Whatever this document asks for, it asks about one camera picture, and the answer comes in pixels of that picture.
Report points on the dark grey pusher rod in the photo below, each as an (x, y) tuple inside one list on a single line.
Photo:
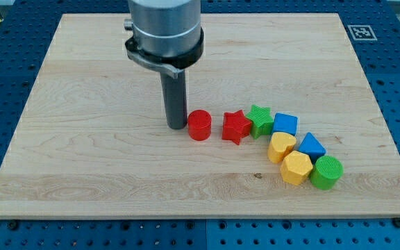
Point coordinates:
[(174, 95)]

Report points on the red cylinder block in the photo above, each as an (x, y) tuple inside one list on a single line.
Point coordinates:
[(199, 125)]

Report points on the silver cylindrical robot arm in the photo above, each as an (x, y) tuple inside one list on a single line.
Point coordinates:
[(167, 38)]

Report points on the red star block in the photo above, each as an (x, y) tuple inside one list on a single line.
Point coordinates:
[(235, 126)]

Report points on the green star block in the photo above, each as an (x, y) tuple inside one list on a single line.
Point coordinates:
[(262, 121)]

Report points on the light wooden board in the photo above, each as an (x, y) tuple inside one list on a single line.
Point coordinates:
[(93, 142)]

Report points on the blue cube block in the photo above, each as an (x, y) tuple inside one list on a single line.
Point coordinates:
[(285, 123)]

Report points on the yellow heart block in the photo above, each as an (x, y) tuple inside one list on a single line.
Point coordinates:
[(281, 144)]

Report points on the yellow pentagon block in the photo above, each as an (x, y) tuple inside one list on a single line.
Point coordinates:
[(296, 167)]

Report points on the blue triangle block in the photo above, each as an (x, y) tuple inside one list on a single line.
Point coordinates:
[(311, 146)]

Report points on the green cylinder block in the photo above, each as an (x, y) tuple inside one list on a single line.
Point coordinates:
[(327, 171)]

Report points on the white fiducial marker tag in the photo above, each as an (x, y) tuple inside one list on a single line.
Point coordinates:
[(360, 32)]

